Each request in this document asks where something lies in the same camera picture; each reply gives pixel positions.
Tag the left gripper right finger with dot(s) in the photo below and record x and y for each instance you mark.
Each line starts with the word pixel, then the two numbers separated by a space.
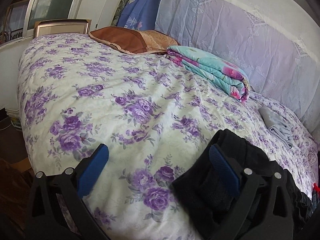
pixel 243 183

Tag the black pants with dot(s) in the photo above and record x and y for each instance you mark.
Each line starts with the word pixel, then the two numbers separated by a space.
pixel 208 203

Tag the purple floral bedspread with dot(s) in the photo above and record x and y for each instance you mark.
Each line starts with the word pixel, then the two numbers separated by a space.
pixel 155 117

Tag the red garment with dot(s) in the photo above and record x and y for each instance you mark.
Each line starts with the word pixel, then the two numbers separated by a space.
pixel 316 188

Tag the turquoise floral folded quilt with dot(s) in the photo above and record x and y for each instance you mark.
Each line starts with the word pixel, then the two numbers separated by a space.
pixel 219 72

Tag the brown pillow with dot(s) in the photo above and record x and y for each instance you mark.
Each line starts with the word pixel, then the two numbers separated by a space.
pixel 133 42

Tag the grey folded garment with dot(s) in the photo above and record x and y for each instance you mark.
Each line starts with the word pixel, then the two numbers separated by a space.
pixel 277 126

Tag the blue patterned bedding bundle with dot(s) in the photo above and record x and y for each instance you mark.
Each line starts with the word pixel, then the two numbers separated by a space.
pixel 139 15

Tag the window with white frame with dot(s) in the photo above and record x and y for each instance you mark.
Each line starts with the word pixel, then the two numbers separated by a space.
pixel 18 17

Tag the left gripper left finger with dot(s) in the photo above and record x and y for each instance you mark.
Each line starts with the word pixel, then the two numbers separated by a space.
pixel 45 218

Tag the lavender lace-covered headboard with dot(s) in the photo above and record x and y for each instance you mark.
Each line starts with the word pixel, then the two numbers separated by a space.
pixel 275 42

